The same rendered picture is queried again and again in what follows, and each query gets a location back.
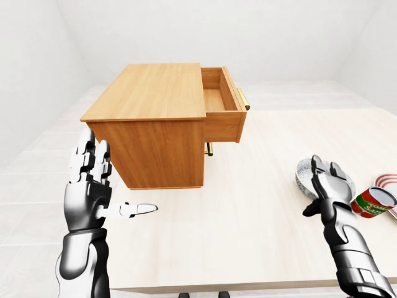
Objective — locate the open wooden drawer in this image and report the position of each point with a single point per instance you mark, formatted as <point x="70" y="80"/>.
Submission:
<point x="226" y="102"/>

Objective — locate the patterned white bowl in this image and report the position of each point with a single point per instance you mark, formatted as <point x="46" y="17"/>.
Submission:
<point x="305" y="177"/>

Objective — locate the wooden cabinet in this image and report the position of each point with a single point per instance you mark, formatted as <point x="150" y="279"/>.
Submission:
<point x="149" y="124"/>

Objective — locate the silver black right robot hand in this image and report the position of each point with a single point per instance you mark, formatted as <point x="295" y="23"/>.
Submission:
<point x="333" y="186"/>

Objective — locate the red tomato sauce tin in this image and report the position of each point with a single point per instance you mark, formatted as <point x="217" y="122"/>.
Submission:
<point x="372" y="202"/>

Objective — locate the small dark shape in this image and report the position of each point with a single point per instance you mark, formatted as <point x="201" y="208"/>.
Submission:
<point x="223" y="295"/>
<point x="185" y="295"/>

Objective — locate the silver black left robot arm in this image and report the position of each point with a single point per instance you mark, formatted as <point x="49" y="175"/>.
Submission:
<point x="83" y="264"/>

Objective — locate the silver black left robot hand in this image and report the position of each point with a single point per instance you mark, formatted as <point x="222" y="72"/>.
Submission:
<point x="83" y="192"/>

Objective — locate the white plate with red rings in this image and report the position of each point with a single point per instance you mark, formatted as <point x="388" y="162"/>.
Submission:
<point x="389" y="183"/>

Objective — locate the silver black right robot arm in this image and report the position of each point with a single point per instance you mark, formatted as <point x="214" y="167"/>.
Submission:
<point x="350" y="248"/>

